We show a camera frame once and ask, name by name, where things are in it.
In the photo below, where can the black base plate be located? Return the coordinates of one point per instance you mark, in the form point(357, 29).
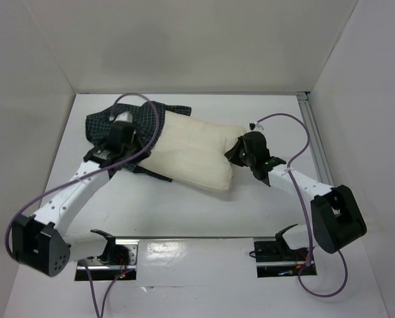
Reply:
point(274, 258)
point(122, 263)

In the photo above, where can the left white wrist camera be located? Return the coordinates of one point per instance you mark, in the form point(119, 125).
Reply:
point(125, 117)

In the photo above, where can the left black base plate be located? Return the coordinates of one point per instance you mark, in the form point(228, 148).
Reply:
point(122, 263)

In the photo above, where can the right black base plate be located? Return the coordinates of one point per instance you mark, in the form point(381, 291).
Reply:
point(274, 258)

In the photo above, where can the cream white pillow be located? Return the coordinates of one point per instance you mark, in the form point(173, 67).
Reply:
point(192, 151)

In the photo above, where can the dark blue checkered pillowcase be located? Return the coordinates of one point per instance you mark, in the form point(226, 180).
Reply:
point(97, 127)

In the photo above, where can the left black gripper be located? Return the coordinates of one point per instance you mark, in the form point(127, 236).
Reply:
point(138, 138)

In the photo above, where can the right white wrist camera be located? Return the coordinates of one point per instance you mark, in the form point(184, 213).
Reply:
point(256, 126)

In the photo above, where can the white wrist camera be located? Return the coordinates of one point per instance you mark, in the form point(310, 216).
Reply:
point(256, 126)
point(125, 117)

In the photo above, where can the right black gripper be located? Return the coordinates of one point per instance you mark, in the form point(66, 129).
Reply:
point(238, 151)

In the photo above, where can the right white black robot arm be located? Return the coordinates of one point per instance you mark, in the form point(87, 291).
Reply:
point(332, 216)

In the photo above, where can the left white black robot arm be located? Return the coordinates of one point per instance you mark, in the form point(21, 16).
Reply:
point(40, 241)

